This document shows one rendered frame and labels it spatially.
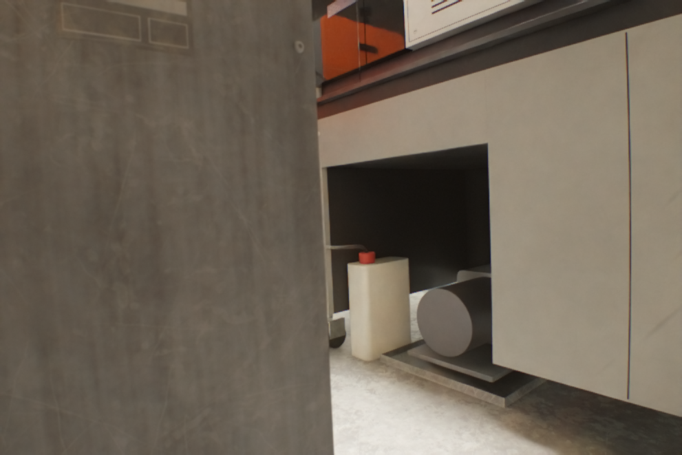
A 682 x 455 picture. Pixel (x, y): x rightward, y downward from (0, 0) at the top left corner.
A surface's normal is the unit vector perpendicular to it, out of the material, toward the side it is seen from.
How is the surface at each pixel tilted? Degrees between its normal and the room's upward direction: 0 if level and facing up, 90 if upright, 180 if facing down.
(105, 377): 90
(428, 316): 90
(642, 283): 90
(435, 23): 90
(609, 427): 0
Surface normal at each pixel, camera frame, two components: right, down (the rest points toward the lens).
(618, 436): -0.05, -1.00
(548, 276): -0.79, 0.07
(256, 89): 0.59, 0.02
